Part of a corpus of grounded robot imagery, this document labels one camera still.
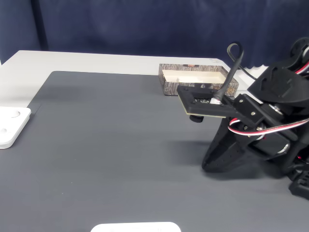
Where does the white tray with round wells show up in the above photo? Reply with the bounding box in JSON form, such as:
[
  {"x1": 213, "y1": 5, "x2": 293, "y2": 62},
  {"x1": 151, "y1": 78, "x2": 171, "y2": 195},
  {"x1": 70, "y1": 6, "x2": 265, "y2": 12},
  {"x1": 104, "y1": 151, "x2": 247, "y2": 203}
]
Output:
[{"x1": 0, "y1": 106, "x2": 32, "y2": 150}]

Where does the dark blue curtain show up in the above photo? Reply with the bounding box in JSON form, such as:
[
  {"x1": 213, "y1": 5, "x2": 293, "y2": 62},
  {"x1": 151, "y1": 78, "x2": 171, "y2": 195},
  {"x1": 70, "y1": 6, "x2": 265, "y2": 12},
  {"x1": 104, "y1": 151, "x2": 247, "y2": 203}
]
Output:
[{"x1": 0, "y1": 0, "x2": 309, "y2": 71}]

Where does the white flat device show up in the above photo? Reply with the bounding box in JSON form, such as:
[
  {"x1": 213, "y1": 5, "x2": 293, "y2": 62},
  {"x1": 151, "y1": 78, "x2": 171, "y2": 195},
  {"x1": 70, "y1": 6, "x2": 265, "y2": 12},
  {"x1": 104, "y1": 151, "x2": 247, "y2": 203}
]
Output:
[{"x1": 90, "y1": 221, "x2": 182, "y2": 232}]

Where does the bark patterned cardboard box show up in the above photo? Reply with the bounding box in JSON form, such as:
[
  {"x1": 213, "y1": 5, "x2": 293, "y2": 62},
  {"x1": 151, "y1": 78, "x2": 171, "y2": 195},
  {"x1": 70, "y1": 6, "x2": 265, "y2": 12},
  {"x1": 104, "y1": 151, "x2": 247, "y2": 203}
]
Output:
[{"x1": 158, "y1": 63, "x2": 239, "y2": 97}]

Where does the white block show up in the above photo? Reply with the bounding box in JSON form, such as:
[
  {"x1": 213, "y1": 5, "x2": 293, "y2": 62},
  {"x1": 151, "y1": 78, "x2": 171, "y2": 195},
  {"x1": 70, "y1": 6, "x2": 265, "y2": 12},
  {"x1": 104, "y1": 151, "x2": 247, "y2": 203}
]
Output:
[{"x1": 177, "y1": 76, "x2": 206, "y2": 84}]

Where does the red white black servo wire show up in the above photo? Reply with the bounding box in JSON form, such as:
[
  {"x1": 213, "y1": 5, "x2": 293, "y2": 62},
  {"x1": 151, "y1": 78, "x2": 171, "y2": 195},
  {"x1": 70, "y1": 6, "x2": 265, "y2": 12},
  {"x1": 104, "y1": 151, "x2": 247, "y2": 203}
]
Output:
[
  {"x1": 228, "y1": 117, "x2": 309, "y2": 141},
  {"x1": 293, "y1": 44, "x2": 309, "y2": 79}
]

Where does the black camera cable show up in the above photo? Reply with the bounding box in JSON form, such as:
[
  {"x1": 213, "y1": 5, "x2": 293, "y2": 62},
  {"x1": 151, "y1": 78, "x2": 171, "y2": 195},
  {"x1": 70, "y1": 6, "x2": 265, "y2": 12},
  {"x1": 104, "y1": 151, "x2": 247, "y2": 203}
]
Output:
[{"x1": 217, "y1": 41, "x2": 261, "y2": 103}]

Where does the black camera module with mount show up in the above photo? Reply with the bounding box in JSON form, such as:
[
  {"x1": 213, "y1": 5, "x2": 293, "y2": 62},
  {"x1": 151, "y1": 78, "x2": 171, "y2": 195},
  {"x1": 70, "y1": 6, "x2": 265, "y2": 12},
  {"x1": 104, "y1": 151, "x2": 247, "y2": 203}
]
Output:
[{"x1": 177, "y1": 84, "x2": 266, "y2": 124}]

